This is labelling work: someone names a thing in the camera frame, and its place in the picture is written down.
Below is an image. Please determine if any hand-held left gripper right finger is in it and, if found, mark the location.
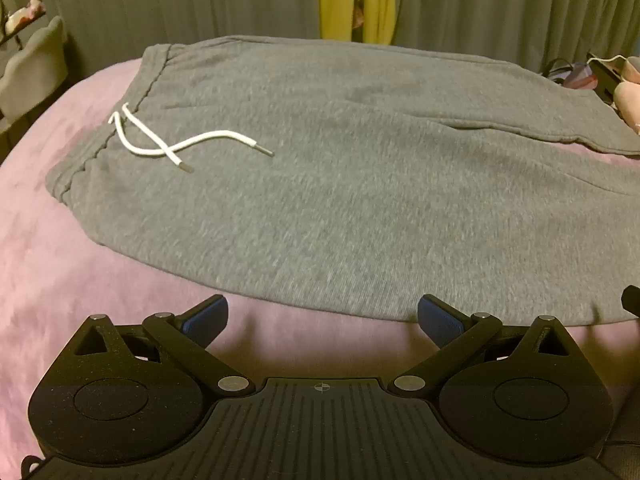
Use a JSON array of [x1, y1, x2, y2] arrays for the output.
[[390, 294, 581, 397]]

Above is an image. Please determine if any pink fleece blanket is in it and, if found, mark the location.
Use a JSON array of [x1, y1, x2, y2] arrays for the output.
[[0, 57, 640, 480]]

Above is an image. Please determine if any pink flower branch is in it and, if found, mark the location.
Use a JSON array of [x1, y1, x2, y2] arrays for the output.
[[0, 0, 47, 52]]

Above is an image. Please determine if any black device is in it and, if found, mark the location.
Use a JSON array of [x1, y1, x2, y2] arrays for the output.
[[586, 51, 623, 108]]

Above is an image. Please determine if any purple object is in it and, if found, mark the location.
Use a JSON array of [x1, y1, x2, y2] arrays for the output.
[[547, 60, 598, 92]]

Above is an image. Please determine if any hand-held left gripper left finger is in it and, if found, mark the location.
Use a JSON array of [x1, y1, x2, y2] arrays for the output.
[[62, 296, 256, 397]]

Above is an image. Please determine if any white cable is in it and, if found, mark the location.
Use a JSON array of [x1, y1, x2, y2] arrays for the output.
[[587, 55, 632, 84]]

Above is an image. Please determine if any floral patterned cloth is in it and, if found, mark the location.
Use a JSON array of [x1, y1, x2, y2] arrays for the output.
[[352, 0, 369, 43]]

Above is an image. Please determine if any white drawstring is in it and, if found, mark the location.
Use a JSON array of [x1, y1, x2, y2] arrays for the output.
[[108, 102, 275, 175]]

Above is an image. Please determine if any pink soft object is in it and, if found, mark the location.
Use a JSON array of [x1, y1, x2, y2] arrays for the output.
[[612, 56, 640, 135]]

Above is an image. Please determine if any yellow curtain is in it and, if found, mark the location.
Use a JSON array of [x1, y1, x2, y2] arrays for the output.
[[318, 0, 408, 46]]

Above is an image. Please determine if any light grey chair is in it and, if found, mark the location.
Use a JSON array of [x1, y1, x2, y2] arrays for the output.
[[0, 15, 69, 135]]

